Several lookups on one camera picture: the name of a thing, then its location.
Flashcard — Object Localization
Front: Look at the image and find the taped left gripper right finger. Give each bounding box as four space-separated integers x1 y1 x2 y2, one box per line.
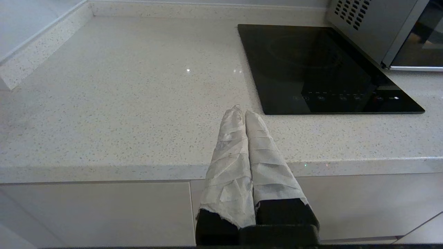
245 110 319 227

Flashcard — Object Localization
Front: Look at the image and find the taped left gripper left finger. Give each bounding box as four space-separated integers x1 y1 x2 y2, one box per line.
195 104 257 245

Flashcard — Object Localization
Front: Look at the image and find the silver black microwave oven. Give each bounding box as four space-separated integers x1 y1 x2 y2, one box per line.
325 0 443 72

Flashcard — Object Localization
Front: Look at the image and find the black glass induction cooktop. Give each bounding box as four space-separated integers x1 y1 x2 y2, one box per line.
238 24 425 115

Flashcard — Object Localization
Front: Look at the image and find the white cabinet front panel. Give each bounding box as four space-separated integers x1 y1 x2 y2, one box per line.
0 181 197 248
395 213 443 245
190 172 443 245

